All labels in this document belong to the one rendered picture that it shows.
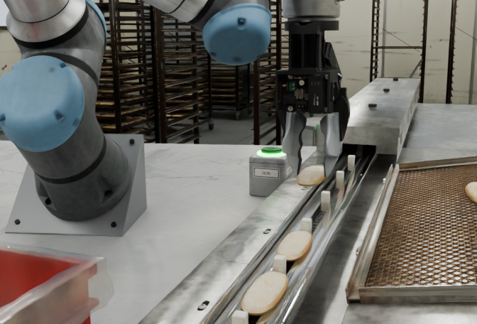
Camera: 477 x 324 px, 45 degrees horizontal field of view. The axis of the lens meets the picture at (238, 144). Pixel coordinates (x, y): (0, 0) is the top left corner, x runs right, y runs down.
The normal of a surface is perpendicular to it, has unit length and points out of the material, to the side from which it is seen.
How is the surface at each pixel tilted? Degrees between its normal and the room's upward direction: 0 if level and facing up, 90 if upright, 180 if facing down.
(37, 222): 44
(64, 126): 115
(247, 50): 134
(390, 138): 90
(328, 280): 0
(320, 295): 0
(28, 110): 51
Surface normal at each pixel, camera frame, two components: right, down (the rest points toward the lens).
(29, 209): -0.09, -0.57
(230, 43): 0.03, 0.82
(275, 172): -0.33, 0.19
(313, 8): -0.04, 0.22
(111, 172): 0.87, 0.04
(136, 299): -0.01, -0.98
